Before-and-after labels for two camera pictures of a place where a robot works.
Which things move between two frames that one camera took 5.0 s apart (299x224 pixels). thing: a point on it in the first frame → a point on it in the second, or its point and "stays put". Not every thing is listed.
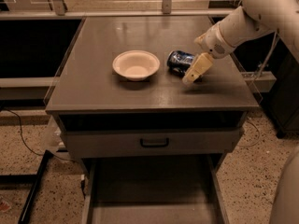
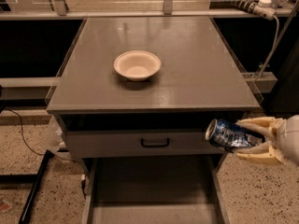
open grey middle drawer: (152, 189) stays put
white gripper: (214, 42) → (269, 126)
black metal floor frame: (35, 179) stays put
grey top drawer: (155, 142) stays put
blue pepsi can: (178, 63) → (230, 135)
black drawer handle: (152, 146) stays put
